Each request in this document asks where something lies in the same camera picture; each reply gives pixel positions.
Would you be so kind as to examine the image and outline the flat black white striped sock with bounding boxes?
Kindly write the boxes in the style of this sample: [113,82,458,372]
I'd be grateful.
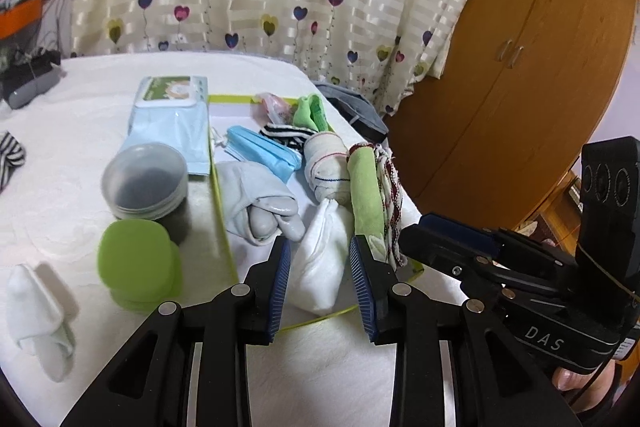
[0,131,27,194]

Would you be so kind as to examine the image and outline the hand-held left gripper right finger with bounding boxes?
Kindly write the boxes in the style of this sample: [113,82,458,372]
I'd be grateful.
[348,234,583,427]

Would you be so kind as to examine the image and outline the wet wipes pack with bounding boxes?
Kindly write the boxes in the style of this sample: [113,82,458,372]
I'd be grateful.
[126,75,212,178]

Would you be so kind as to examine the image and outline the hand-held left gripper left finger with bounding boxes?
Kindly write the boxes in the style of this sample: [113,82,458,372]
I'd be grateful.
[60,236,293,427]

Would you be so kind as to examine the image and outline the white sock roll thin stripes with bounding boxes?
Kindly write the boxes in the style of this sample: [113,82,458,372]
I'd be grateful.
[303,132,352,208]

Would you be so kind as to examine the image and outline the green towel roll crochet trim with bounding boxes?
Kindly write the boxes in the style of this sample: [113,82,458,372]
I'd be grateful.
[347,142,407,269]

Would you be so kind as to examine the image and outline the blue face mask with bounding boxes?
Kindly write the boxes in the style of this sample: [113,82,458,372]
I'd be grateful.
[225,125,304,182]

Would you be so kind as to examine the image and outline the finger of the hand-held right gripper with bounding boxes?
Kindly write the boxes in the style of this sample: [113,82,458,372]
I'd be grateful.
[397,223,517,304]
[418,212,577,279]

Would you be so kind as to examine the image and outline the wooden wardrobe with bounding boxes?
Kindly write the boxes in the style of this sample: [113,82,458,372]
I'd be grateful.
[384,0,640,235]

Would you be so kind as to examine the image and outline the clear plastic packet red contents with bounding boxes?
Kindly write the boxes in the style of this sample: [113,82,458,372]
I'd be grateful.
[254,92,297,126]

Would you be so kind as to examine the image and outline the orange box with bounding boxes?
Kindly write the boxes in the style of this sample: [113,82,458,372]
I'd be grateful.
[0,0,47,41]

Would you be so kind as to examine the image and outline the person's right hand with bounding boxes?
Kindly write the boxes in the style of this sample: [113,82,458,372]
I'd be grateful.
[551,364,620,414]

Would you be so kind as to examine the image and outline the green lid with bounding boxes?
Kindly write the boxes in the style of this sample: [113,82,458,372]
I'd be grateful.
[96,219,182,313]

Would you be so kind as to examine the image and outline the white fleece blanket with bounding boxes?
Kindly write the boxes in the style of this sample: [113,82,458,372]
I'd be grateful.
[0,52,431,427]

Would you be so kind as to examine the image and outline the clear plastic jar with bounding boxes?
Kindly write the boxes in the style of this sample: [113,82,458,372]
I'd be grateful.
[101,143,192,244]

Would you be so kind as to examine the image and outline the white mint sock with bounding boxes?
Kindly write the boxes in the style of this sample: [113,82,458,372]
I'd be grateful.
[5,263,77,384]

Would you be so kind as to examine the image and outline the dark grey garment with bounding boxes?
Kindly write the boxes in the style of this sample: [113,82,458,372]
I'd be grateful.
[314,82,389,144]

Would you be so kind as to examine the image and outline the grey black headset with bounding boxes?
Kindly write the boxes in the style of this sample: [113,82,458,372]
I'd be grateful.
[0,48,64,110]

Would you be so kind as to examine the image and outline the white cloth pouch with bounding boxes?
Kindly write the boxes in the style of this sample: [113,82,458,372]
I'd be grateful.
[289,199,357,314]

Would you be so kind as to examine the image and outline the white grey work glove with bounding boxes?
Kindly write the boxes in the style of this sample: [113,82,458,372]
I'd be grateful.
[215,160,306,248]

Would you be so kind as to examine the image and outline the black white striped sock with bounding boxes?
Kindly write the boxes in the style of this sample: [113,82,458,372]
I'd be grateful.
[0,131,27,194]
[259,123,319,154]

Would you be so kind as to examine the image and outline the green sock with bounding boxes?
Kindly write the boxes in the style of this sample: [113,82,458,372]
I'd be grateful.
[292,94,332,134]

